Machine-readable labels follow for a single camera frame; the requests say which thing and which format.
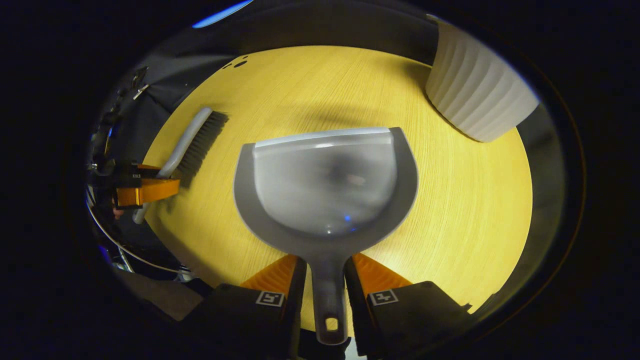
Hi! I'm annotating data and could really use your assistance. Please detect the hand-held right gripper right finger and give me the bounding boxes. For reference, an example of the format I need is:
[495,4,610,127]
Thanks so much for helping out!
[345,252,473,358]

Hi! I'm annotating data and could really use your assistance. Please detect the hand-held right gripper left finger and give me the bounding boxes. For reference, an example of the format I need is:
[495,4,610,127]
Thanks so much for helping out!
[182,254,307,360]

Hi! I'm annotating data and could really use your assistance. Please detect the grey dustpan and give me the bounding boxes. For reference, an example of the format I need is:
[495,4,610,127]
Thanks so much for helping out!
[233,126,420,346]

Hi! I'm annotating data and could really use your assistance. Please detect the white ribbed garbage bin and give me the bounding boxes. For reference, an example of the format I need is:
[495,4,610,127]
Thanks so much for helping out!
[425,15,541,143]

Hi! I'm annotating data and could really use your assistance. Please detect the wooden desktop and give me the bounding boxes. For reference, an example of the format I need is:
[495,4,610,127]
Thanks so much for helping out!
[142,45,533,333]

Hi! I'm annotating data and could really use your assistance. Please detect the white cable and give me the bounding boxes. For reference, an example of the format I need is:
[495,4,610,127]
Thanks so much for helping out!
[86,200,182,275]

